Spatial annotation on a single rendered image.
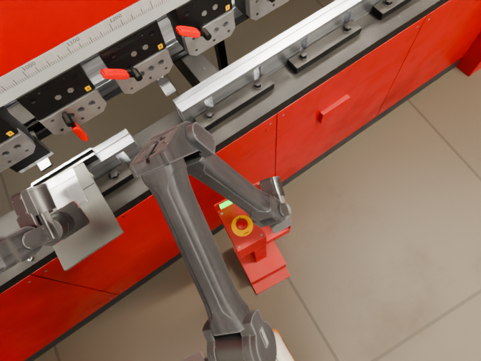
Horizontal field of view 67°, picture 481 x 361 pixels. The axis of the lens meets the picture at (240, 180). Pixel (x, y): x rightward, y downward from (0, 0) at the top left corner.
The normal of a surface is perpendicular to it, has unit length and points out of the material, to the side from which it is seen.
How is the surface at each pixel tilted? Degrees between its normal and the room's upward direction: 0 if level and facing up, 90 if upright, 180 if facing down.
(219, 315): 41
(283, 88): 0
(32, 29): 90
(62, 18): 90
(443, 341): 0
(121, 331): 0
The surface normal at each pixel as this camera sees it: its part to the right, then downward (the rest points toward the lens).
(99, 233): -0.07, -0.38
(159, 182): -0.34, 0.27
